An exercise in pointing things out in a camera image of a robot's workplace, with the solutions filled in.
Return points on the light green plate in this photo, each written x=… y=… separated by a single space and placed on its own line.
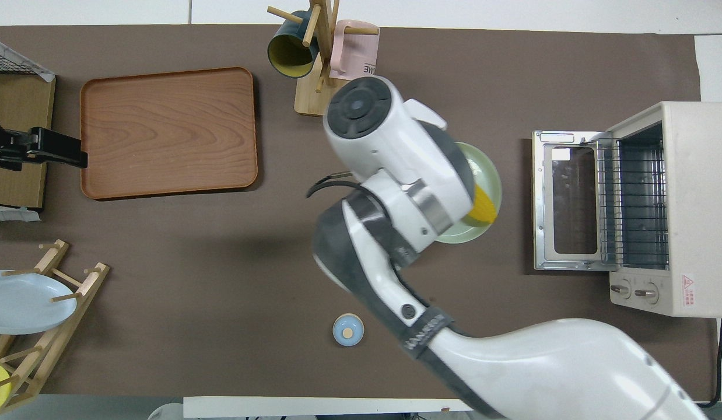
x=489 y=169

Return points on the small blue lid, wooden knob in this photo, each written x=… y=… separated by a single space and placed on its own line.
x=348 y=330

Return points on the beige toaster oven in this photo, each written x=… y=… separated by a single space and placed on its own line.
x=699 y=204

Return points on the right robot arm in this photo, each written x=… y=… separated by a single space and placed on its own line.
x=384 y=140

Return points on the wooden mug tree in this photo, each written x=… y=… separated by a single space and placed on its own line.
x=312 y=99

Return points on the light blue plate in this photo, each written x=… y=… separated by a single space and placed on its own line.
x=23 y=303

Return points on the black stand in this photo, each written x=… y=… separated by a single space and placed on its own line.
x=46 y=147

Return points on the yellow corn cob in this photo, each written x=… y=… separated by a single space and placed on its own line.
x=483 y=207

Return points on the brown wooden tray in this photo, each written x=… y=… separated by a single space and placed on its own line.
x=168 y=133

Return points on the wooden dish rack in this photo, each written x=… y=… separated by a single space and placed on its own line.
x=63 y=326

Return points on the pink mug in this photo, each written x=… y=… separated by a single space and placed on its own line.
x=350 y=55

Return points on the dark mug with yellow inside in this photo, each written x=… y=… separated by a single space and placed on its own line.
x=290 y=51

